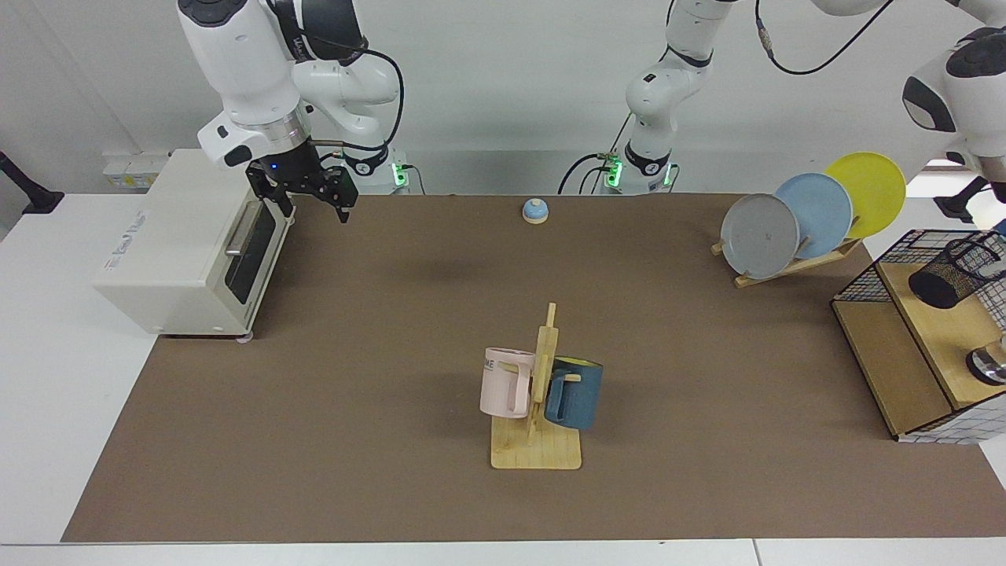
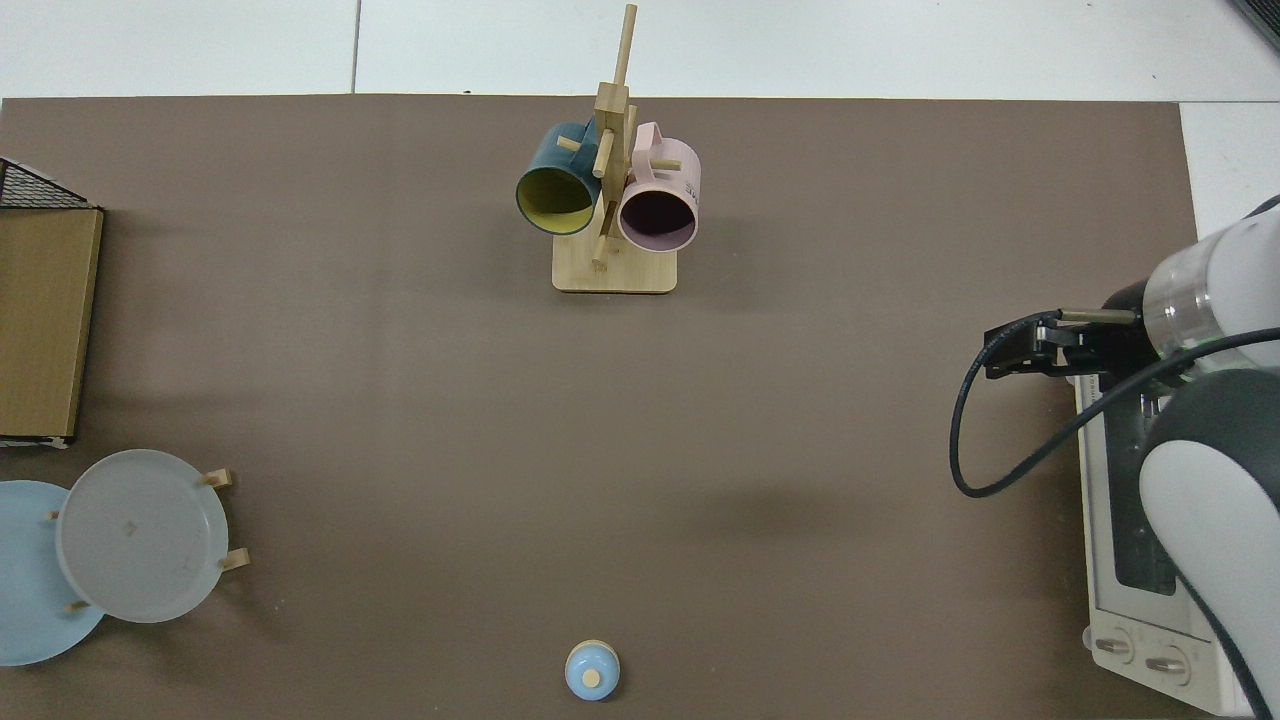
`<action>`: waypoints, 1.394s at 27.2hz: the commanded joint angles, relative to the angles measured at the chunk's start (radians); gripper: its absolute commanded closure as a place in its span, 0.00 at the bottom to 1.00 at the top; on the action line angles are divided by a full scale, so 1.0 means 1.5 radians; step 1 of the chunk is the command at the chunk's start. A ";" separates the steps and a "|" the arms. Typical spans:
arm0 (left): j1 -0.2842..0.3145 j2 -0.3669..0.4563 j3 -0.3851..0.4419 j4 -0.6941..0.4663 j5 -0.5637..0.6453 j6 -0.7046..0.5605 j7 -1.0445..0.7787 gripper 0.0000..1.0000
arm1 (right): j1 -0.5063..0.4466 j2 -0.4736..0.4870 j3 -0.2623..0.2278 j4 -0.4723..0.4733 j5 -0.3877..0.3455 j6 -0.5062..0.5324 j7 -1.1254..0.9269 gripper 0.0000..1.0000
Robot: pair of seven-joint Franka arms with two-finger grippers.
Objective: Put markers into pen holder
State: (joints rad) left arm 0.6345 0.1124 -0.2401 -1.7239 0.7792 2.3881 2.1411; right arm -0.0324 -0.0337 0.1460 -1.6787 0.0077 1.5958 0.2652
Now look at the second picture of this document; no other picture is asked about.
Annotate pale toaster oven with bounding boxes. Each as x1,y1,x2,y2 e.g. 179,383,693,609
1075,370,1280,717

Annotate dark flat device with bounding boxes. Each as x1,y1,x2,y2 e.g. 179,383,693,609
1230,0,1280,53

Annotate pink mug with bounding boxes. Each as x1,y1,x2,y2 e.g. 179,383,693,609
617,122,702,253

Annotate wooden cup stand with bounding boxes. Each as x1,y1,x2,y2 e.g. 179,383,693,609
552,3,679,295

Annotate brown table cloth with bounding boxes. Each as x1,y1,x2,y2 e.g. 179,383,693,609
0,95,1209,720

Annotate dark blue mug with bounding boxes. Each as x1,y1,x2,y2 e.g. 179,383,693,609
515,120,603,237

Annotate small blue round thing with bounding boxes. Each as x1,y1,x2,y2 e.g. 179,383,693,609
565,640,621,701

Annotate wooden plate rack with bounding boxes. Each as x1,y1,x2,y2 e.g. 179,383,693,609
45,468,251,613

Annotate grey plate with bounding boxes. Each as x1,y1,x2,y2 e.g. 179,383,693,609
55,449,229,624

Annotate light blue plate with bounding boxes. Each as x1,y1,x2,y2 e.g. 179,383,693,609
0,480,106,667

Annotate wire basket with wooden floor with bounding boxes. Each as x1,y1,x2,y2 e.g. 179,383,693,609
0,158,105,448

